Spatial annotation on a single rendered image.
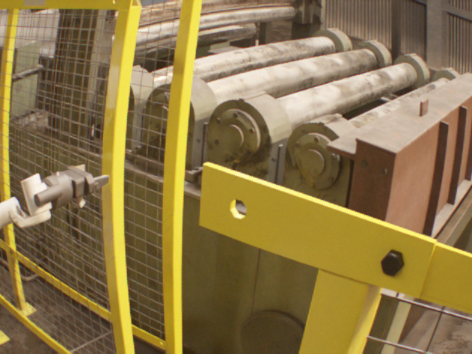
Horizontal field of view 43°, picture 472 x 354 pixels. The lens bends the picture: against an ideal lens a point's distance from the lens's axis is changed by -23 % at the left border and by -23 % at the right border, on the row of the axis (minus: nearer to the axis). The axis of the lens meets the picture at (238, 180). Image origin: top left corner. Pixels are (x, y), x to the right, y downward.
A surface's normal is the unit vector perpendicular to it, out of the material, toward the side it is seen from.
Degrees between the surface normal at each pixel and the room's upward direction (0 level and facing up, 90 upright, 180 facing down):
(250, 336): 90
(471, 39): 90
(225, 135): 90
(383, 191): 90
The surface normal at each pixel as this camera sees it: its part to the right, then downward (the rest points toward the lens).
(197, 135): 0.82, 0.28
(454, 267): -0.57, 0.28
